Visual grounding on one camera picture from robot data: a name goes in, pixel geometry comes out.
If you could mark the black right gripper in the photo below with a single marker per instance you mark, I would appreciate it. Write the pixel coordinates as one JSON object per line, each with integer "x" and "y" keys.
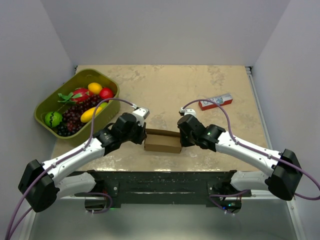
{"x": 184, "y": 143}

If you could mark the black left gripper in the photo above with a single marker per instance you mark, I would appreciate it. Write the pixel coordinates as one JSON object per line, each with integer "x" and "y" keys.
{"x": 142, "y": 134}

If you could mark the brown cardboard paper box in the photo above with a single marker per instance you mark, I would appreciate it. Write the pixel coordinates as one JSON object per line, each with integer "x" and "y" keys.
{"x": 164, "y": 141}

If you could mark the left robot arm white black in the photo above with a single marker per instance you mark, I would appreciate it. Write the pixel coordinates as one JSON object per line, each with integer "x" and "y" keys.
{"x": 43, "y": 183}

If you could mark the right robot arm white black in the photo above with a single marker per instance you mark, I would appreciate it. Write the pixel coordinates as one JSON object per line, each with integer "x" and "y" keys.
{"x": 277, "y": 172}

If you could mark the red silver toothpaste box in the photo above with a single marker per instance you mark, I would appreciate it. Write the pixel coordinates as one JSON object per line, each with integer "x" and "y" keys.
{"x": 210, "y": 103}

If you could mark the small green lime toy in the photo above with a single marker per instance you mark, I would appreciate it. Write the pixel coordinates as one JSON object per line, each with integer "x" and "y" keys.
{"x": 103, "y": 105}

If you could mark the red apple toy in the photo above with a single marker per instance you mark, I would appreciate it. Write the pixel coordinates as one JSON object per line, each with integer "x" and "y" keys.
{"x": 106, "y": 93}

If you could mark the yellow mango toy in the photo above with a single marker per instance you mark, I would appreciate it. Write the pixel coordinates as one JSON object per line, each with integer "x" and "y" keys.
{"x": 88, "y": 114}

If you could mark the olive green plastic bin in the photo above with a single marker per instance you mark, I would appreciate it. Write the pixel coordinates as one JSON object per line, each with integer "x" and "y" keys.
{"x": 80, "y": 80}

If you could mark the yellow lemon toy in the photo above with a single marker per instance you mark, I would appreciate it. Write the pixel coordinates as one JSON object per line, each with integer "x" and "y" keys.
{"x": 94, "y": 88}

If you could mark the purple grape bunch toy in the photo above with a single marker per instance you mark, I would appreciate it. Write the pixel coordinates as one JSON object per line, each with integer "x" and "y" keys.
{"x": 71, "y": 117}

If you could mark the pink dragon fruit toy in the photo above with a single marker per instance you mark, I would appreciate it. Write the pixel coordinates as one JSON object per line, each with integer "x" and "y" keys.
{"x": 78, "y": 96}

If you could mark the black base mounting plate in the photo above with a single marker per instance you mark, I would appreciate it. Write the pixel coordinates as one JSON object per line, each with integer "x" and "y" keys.
{"x": 164, "y": 188}

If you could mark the dark blue grape bunch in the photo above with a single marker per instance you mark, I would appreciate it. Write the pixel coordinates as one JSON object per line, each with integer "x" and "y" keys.
{"x": 62, "y": 131}

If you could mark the green striped melon toy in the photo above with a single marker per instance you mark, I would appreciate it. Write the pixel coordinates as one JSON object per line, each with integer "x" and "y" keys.
{"x": 53, "y": 119}

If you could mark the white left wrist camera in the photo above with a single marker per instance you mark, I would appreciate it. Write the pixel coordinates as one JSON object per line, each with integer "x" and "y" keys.
{"x": 141, "y": 114}

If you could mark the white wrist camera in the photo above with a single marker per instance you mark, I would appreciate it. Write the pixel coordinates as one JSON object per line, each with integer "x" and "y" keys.
{"x": 187, "y": 111}
{"x": 141, "y": 114}

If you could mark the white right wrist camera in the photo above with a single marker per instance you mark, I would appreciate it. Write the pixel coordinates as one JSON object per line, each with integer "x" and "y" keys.
{"x": 187, "y": 111}

